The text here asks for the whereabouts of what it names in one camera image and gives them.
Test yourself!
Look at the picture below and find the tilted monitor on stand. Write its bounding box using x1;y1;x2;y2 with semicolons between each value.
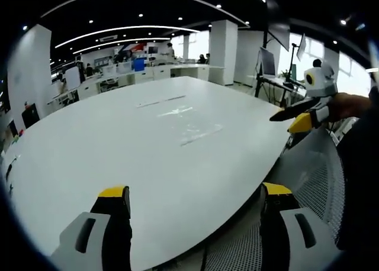
296;33;307;62

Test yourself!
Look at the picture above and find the person's right hand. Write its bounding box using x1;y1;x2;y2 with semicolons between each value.
325;92;372;121

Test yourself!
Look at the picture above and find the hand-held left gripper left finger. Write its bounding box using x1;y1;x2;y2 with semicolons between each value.
50;185;133;271

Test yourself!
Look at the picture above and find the clear resealable bag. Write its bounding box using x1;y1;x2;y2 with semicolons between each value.
135;94;225;148

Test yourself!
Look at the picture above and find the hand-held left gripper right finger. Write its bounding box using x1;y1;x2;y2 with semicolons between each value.
259;182;342;271

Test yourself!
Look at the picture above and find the white square pillar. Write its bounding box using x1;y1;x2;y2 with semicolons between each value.
208;19;239;86

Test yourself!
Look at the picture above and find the black tripod stand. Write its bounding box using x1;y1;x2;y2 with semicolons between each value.
253;75;285;107

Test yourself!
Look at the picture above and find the monitor on tripod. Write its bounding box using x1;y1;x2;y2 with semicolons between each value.
258;47;277;78

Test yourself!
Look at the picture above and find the white mesh chair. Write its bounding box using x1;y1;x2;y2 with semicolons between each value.
203;128;348;271

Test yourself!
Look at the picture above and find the white office desk row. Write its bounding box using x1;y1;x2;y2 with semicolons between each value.
52;62;210;105

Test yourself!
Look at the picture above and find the black office chair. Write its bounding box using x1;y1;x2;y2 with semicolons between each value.
21;102;41;130

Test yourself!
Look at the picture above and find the studio light panel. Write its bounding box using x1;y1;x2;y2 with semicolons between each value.
267;22;291;52

